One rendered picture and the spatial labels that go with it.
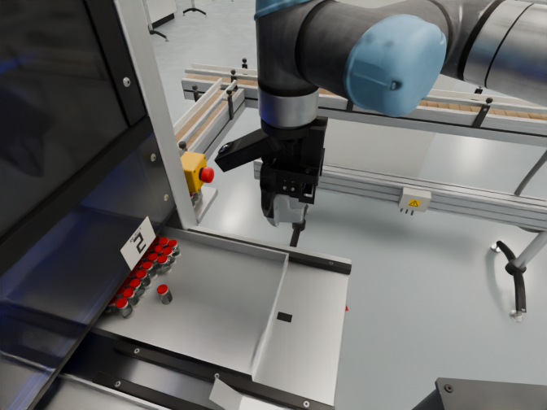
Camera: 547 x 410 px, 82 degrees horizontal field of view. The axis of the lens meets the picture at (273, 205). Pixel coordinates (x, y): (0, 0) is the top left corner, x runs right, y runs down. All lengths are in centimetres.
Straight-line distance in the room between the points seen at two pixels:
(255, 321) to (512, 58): 55
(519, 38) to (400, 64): 13
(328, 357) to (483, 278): 155
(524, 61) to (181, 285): 65
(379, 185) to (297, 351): 106
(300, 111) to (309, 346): 44
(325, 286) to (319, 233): 128
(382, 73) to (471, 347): 165
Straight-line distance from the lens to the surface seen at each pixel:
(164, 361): 64
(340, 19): 31
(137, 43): 58
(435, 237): 217
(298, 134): 40
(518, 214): 174
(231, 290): 70
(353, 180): 153
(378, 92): 28
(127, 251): 62
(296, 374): 63
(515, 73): 37
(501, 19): 38
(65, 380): 72
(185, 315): 69
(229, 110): 122
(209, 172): 77
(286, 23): 34
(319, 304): 69
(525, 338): 200
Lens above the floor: 148
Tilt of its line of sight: 44 degrees down
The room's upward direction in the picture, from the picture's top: straight up
